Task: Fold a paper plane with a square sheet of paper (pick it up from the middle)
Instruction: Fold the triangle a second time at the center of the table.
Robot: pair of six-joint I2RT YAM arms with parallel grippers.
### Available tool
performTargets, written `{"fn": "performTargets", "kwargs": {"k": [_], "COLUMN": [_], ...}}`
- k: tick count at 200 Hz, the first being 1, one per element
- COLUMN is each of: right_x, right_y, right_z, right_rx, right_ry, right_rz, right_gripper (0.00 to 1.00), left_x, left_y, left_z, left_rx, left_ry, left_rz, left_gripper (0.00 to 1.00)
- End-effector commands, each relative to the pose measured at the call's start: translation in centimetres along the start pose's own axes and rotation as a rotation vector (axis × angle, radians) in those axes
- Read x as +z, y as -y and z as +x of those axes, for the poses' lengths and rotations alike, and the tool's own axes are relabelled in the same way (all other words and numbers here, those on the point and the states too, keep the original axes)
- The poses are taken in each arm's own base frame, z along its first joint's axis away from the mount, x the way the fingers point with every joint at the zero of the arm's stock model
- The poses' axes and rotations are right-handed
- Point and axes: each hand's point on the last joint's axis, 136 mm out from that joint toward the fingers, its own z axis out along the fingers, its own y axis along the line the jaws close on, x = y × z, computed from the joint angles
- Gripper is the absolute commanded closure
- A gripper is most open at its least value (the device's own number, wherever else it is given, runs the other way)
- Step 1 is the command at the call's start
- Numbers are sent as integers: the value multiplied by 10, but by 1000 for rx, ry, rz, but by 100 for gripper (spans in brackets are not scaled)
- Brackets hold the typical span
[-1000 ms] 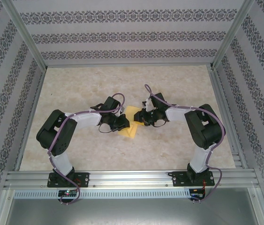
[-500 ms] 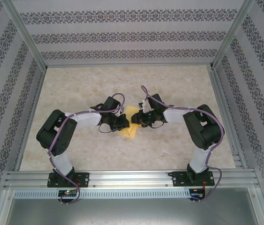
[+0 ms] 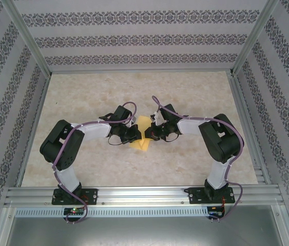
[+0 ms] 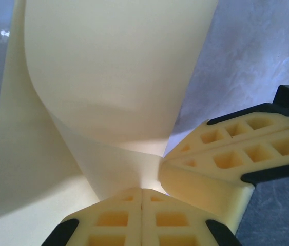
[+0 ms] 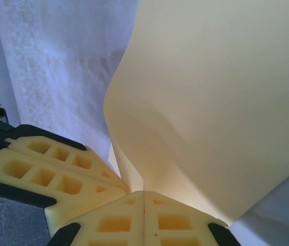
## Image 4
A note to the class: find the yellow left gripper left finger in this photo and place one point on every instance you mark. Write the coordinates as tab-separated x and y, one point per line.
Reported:
113	220

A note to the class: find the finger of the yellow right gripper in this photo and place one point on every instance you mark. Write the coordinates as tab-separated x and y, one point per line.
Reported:
205	184
236	128

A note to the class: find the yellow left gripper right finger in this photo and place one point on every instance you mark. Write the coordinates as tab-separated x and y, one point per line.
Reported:
170	220

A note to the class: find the yellow square paper sheet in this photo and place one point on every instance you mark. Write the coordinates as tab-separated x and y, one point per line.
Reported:
95	77

